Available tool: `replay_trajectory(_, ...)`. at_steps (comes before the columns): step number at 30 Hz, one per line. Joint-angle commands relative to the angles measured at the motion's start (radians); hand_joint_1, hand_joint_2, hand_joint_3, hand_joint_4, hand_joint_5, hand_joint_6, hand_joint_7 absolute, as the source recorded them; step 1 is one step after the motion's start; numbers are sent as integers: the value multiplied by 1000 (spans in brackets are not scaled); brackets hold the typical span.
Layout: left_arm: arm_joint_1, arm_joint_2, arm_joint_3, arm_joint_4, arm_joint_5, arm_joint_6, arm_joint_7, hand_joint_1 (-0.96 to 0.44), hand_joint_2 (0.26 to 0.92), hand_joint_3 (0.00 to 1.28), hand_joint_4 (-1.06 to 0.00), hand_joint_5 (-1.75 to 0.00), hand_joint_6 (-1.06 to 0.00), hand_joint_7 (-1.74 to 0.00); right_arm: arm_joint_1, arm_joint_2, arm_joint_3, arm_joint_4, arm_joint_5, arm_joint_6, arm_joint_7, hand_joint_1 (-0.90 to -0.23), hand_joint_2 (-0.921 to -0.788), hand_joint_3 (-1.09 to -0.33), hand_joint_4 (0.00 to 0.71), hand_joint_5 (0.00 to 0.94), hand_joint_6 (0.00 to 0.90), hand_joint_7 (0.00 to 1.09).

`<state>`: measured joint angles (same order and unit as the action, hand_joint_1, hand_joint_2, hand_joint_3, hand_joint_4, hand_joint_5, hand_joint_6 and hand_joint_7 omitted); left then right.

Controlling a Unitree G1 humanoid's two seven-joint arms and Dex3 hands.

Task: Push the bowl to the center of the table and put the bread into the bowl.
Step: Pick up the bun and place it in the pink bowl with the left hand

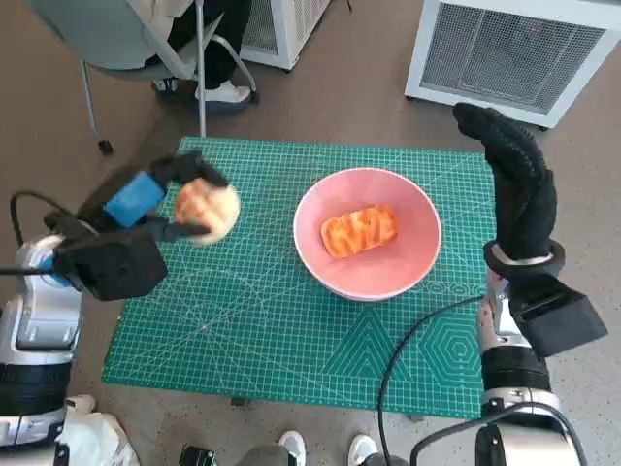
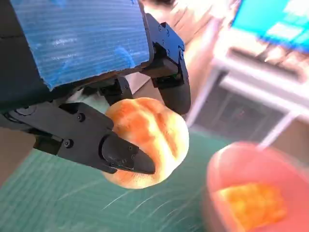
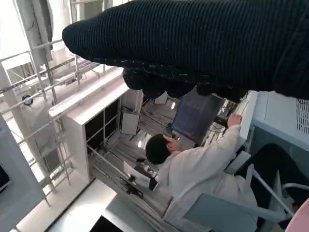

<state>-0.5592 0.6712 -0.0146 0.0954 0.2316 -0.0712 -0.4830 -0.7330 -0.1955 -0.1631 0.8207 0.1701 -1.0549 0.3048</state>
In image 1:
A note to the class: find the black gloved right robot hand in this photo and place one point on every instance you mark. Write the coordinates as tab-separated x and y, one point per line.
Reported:
524	194

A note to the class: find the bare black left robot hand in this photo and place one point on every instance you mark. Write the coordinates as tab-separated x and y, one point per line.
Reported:
133	199

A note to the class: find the round pale toy bun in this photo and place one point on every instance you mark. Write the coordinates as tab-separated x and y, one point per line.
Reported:
218	209

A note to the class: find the pink bowl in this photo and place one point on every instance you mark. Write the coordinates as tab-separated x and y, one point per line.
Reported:
412	252

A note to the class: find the orange toy bread loaf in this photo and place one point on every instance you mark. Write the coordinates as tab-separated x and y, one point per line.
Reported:
359	230

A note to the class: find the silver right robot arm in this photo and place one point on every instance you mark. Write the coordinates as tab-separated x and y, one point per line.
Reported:
509	364

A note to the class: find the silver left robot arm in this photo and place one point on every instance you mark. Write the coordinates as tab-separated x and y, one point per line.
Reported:
43	310

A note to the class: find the grey chair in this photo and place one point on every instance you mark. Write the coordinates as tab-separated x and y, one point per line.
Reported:
107	39

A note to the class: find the person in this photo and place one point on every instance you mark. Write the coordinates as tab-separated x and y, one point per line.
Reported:
218	58

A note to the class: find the green cutting mat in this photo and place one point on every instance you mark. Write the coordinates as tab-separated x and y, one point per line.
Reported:
242	330

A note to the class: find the small black table clip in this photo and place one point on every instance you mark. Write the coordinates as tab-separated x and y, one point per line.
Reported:
239	402

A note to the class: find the small white grille cabinet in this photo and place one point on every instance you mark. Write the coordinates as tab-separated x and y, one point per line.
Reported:
291	31

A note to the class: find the white plastic bag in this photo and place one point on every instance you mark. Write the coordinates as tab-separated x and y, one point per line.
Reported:
102	437

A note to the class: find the black device on floor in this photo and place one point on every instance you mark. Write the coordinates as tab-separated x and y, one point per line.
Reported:
196	456

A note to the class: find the white shoe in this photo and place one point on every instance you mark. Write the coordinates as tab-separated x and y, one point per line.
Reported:
363	450
292	447

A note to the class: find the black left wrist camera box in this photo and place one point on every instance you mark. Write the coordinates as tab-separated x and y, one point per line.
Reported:
116	264

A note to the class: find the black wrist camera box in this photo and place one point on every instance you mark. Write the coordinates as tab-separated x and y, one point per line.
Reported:
116	264
563	315

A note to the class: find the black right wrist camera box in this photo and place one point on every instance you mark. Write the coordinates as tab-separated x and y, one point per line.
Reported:
563	315

